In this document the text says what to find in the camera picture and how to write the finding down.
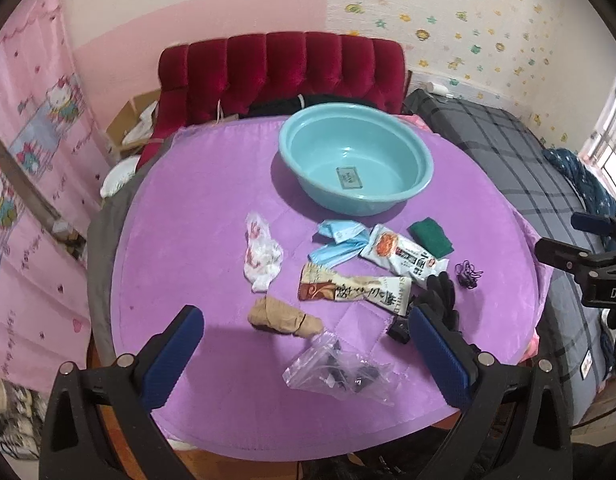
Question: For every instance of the white orange snack packet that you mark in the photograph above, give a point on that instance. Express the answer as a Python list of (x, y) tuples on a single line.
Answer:
[(395, 253)]

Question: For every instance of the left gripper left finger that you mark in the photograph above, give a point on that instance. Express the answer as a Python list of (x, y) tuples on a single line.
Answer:
[(75, 442)]

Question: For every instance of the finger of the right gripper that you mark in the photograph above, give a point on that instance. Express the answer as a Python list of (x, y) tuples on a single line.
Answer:
[(568, 258), (594, 224)]

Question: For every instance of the black knit glove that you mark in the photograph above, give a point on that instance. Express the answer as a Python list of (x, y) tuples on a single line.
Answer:
[(440, 296)]

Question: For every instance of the green cloth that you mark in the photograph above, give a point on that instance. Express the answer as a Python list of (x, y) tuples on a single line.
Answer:
[(432, 237)]

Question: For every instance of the white red plastic bag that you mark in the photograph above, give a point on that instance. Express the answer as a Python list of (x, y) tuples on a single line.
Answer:
[(264, 255)]

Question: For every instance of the pink hello kitty curtain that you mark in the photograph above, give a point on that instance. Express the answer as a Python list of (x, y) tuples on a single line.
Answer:
[(48, 129)]

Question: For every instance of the blue face mask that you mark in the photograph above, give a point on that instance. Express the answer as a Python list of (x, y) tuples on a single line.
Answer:
[(346, 239)]

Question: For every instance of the brown cardboard box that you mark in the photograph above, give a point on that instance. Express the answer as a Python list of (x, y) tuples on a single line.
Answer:
[(131, 130)]

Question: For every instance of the white plate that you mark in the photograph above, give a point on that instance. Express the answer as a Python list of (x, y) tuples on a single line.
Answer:
[(118, 176)]

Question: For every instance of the grey plaid bed cover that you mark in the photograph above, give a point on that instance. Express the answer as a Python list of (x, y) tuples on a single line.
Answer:
[(572, 336)]

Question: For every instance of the beige stocking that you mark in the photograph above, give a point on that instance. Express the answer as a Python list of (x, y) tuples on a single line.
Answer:
[(269, 313)]

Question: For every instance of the red tufted velvet sofa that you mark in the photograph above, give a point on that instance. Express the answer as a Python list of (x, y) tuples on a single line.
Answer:
[(231, 75)]

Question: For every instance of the light blue plastic basin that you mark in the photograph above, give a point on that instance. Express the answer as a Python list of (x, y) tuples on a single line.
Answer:
[(354, 159)]

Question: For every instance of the brown white snack packet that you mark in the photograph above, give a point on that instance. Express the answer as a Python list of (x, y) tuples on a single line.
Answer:
[(390, 293)]

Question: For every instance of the white cylindrical bottle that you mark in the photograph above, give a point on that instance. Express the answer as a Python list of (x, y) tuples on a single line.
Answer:
[(437, 89)]

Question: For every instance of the small black packet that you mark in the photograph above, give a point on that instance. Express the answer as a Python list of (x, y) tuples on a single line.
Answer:
[(398, 330)]

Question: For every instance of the dark blue dotted cloth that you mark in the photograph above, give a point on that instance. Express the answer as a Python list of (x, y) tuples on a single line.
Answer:
[(596, 199)]

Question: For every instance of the clear zip bag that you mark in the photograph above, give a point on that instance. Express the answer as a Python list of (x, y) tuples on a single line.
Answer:
[(328, 367)]

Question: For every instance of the black clothing on sofa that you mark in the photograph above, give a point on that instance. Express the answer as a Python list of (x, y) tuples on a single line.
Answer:
[(290, 106)]

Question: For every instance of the purple quilted table cover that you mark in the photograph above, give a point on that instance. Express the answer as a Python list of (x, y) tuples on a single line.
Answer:
[(184, 241)]

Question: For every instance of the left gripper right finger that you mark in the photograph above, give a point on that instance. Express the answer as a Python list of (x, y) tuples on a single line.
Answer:
[(512, 421)]

